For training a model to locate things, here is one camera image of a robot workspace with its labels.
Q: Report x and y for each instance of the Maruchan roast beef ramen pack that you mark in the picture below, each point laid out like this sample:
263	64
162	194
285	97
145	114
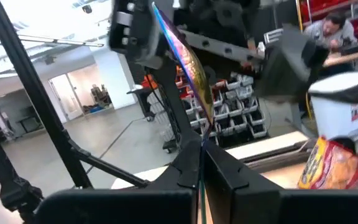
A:
331	168

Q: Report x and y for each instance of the grey-legged wooden desk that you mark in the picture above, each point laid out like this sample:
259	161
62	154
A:
350	57

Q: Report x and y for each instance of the parts bin rack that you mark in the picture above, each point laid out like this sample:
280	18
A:
235	109

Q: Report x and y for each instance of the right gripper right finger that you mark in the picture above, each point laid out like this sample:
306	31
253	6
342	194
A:
275	208

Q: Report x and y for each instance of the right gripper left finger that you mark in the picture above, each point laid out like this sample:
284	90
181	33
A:
120	208

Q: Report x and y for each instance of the shiny foil packet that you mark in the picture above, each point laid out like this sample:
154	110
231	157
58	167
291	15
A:
191	68

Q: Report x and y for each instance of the black utility cart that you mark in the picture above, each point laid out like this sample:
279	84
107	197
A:
141	99

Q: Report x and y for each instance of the person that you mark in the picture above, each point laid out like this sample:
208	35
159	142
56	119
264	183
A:
331	31

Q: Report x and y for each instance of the white trash bin black bag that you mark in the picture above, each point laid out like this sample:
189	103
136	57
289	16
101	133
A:
337	115

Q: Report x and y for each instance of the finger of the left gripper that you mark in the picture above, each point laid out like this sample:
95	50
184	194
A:
135	28
291	65

